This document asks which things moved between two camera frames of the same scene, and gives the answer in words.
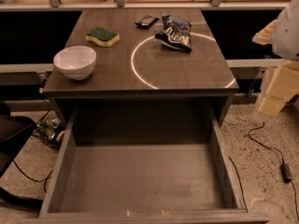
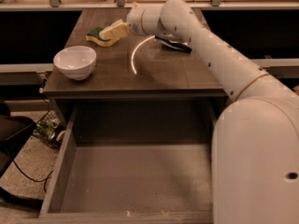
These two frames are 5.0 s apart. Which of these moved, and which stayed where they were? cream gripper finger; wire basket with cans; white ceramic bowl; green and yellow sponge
Moved: cream gripper finger
Stayed: green and yellow sponge; wire basket with cans; white ceramic bowl
